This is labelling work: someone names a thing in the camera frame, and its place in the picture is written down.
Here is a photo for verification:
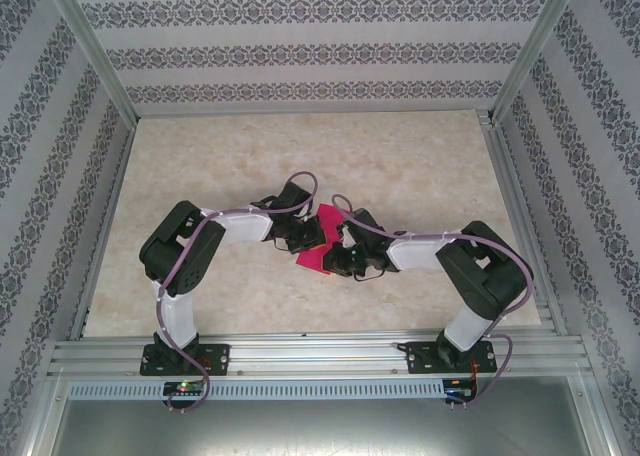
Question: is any aluminium frame post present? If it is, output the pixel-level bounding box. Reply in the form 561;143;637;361
491;0;585;123
42;0;140;121

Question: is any thin aluminium frame bar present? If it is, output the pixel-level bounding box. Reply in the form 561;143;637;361
133;106;495;120

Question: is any wide aluminium base rail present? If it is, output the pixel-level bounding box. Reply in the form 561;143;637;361
47;328;587;378

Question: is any aluminium side rail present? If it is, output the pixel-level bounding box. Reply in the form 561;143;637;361
477;109;570;336
68;118;139;341

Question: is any small black controller board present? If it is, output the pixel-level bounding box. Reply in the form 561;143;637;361
445;378;480;403
162;381;206;398

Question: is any grey sheet metal panel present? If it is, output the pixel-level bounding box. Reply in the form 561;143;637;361
27;375;619;456

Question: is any slotted grey cable duct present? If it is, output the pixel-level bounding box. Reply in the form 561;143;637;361
67;379;447;402

